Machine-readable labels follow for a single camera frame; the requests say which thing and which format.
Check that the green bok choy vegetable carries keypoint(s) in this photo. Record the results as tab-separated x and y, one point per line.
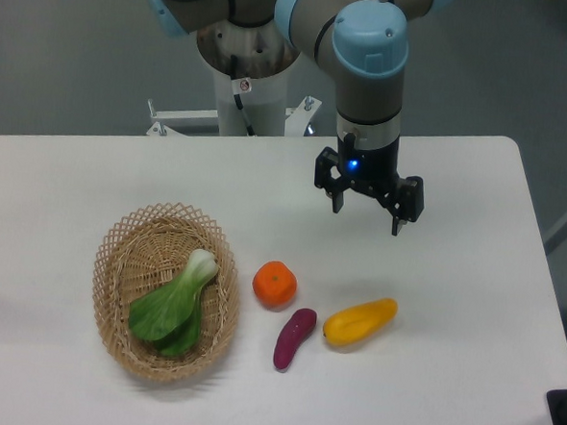
170	316

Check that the orange tangerine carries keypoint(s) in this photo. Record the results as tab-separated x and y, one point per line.
275	285

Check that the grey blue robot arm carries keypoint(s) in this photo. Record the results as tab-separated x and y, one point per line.
362	45

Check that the yellow pepper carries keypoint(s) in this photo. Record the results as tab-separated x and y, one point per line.
359	322

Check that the woven wicker basket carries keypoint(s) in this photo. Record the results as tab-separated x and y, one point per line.
145	250

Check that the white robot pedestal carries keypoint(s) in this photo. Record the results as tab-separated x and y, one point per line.
250	70

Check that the purple sweet potato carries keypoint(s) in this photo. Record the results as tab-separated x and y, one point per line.
294	332

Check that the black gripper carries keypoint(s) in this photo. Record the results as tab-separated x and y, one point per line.
373	173

